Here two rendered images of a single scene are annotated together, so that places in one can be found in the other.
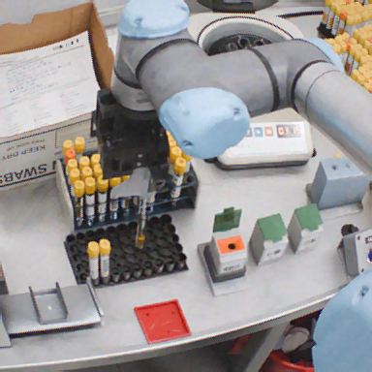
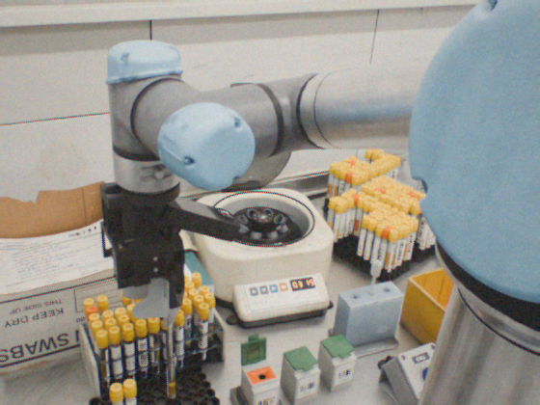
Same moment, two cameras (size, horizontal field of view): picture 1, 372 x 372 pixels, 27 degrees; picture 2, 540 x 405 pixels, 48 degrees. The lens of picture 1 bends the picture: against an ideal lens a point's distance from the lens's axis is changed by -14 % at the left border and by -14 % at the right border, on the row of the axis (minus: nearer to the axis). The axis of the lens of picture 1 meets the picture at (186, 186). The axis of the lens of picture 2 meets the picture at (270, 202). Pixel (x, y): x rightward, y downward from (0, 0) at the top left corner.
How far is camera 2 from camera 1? 41 cm
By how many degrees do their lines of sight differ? 25
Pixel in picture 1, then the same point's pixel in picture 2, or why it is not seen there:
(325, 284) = not seen: outside the picture
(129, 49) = (121, 100)
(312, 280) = not seen: outside the picture
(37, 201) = (57, 375)
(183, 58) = (177, 89)
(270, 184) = (291, 335)
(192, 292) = not seen: outside the picture
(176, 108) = (174, 126)
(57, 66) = (75, 250)
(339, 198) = (367, 332)
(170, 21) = (159, 56)
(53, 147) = (73, 311)
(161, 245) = (193, 392)
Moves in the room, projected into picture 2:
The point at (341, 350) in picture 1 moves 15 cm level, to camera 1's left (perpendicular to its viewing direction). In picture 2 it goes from (495, 140) to (68, 114)
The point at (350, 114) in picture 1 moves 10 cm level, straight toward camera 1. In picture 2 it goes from (371, 77) to (353, 119)
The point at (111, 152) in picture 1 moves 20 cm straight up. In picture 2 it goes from (123, 250) to (112, 75)
